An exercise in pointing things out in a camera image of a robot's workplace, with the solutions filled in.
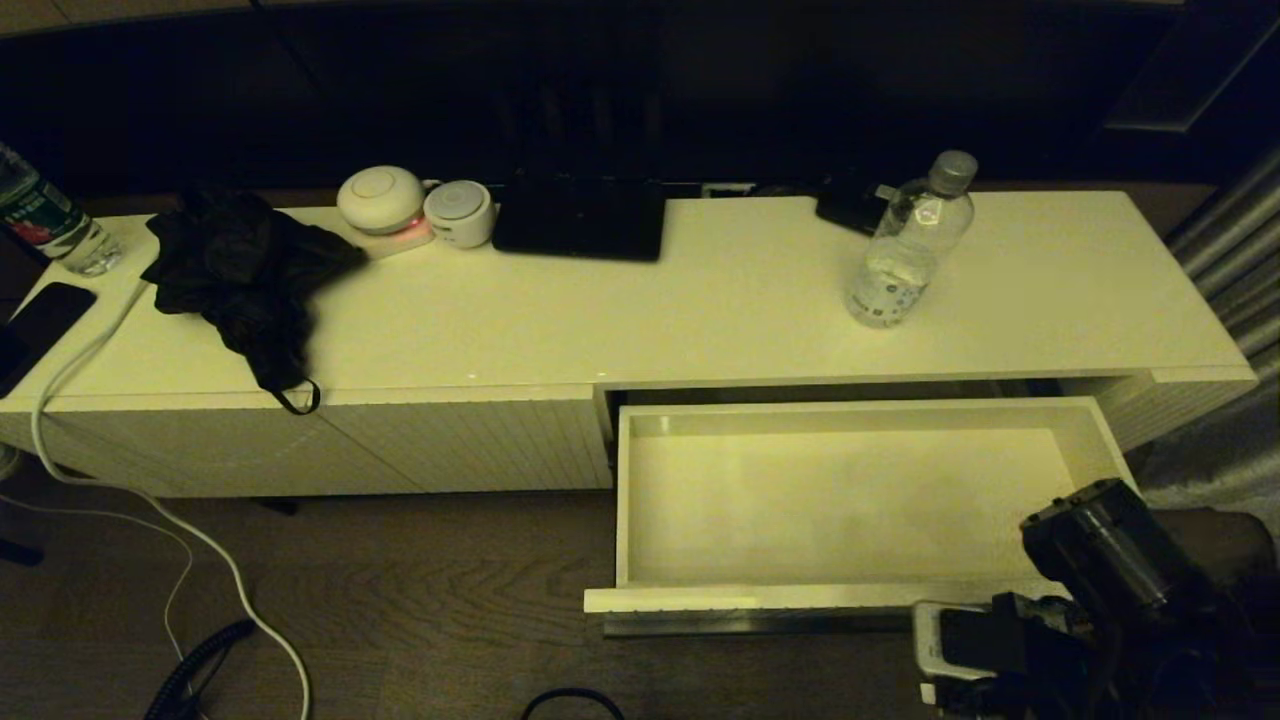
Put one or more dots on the white ribbed cabinet door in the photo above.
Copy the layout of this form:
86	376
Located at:
480	440

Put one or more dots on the black folded umbrella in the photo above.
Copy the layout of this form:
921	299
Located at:
240	268

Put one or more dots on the small white round speaker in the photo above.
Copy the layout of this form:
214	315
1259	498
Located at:
459	213

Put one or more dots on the black smartphone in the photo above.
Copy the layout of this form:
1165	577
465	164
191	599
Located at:
35	330

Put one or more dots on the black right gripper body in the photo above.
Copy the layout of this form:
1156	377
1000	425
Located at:
1045	660

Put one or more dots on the labelled water bottle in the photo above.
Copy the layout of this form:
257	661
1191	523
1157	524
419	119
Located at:
50	225

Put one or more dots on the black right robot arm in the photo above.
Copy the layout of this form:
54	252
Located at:
1120	570

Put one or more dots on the white low cabinet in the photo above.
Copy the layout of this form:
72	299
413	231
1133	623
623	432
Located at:
700	320

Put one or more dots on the black HDMI box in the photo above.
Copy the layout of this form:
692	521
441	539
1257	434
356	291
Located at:
850	208

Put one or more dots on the dark side cabinet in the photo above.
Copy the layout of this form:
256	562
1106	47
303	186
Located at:
1190	70

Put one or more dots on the large white round device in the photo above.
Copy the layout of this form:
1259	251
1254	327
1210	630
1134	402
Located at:
380	198

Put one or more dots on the white power strip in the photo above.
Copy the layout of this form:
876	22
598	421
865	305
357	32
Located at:
727	187

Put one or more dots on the clear plastic water bottle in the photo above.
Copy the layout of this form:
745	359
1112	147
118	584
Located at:
900	270

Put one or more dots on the black flat set-top box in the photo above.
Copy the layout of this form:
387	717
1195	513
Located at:
580	217

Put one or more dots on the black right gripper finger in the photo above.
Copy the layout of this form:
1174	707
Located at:
960	700

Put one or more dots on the white base pad red light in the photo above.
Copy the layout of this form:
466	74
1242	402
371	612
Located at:
400	240

